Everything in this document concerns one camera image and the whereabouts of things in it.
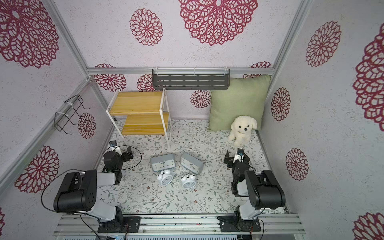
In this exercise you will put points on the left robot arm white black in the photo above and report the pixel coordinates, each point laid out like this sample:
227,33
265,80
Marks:
77,194

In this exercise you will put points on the white plush dog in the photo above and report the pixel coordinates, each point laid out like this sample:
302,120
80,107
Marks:
241,130

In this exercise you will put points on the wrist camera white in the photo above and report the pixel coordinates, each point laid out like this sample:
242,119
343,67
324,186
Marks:
239,156
115,147

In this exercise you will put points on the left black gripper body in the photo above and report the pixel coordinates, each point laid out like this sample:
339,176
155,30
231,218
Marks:
126,154

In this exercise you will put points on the grey metal wall shelf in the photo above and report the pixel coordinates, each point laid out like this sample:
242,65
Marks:
193,79

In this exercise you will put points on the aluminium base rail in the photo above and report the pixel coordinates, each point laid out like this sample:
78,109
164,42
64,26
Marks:
188,224

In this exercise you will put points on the black wire wall rack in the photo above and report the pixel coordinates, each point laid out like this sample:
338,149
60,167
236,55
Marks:
72,106

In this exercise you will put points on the yellow wooden two-tier shelf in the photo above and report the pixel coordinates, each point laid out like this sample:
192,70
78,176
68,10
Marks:
141,113

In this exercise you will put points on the grey square alarm clock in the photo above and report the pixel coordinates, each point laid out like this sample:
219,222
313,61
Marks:
163,162
191,163

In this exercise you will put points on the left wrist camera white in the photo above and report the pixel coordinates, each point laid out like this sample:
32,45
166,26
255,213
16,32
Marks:
115,147

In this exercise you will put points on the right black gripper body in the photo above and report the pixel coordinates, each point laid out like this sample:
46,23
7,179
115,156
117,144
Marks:
229,159

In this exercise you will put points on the green cushion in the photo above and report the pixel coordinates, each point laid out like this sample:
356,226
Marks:
244,97

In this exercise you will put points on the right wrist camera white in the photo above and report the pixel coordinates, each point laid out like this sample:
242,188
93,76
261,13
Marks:
239,156

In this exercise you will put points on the white twin-bell alarm clock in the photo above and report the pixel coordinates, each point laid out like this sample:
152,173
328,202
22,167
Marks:
188,181
165,177

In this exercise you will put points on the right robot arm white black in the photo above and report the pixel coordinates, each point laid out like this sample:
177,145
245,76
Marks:
261,188

